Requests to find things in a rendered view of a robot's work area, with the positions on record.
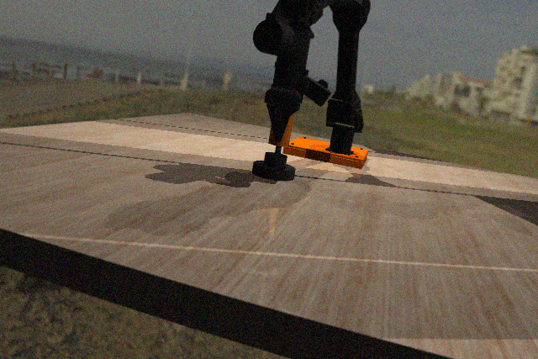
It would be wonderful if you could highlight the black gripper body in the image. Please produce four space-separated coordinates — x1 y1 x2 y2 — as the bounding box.
264 56 307 108

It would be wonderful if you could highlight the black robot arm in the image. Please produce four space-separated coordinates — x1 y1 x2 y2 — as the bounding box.
253 0 371 156

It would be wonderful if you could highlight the dark grey round pedestal with shaft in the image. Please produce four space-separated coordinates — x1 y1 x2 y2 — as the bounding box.
252 146 296 181

